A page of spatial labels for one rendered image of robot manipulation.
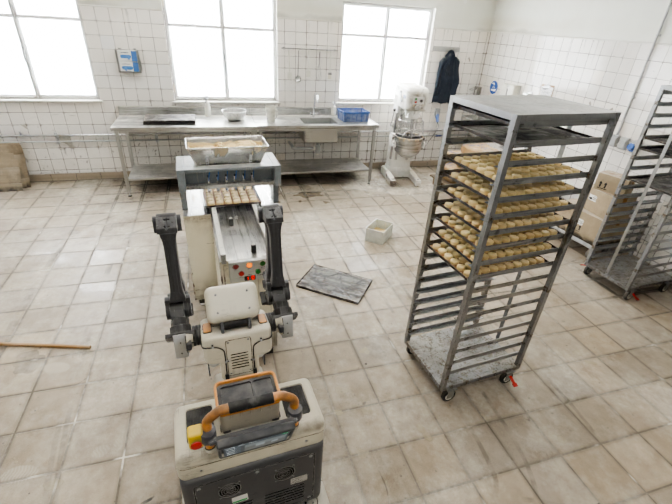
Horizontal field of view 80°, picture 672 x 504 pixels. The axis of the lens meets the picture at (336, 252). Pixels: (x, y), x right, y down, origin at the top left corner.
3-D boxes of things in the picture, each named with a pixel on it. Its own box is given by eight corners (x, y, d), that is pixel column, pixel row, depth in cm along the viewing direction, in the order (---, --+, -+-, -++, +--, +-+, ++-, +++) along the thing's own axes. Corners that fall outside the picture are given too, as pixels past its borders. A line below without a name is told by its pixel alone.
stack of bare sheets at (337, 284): (296, 286, 365) (296, 284, 363) (314, 265, 397) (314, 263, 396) (358, 304, 347) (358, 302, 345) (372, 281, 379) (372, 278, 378)
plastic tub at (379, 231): (374, 230, 473) (376, 218, 465) (392, 235, 464) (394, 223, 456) (364, 240, 450) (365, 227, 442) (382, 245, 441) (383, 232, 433)
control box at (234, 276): (229, 280, 246) (227, 260, 239) (268, 274, 254) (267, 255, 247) (230, 283, 243) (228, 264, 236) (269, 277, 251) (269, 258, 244)
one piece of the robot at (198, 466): (321, 516, 182) (331, 389, 140) (195, 560, 164) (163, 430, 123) (302, 450, 209) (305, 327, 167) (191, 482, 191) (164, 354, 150)
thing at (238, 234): (219, 304, 336) (209, 206, 291) (260, 298, 347) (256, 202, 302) (229, 364, 279) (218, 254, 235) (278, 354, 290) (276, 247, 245)
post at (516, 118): (441, 392, 254) (517, 114, 169) (438, 388, 256) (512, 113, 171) (445, 390, 255) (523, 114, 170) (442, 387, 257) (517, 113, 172)
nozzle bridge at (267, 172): (181, 198, 314) (175, 156, 297) (273, 192, 336) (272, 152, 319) (182, 216, 287) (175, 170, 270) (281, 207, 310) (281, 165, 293)
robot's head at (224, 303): (261, 315, 163) (255, 279, 166) (207, 324, 156) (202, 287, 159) (257, 317, 176) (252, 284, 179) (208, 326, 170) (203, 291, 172)
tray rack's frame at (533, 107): (440, 402, 257) (520, 115, 168) (401, 348, 298) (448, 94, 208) (517, 378, 279) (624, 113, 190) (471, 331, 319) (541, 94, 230)
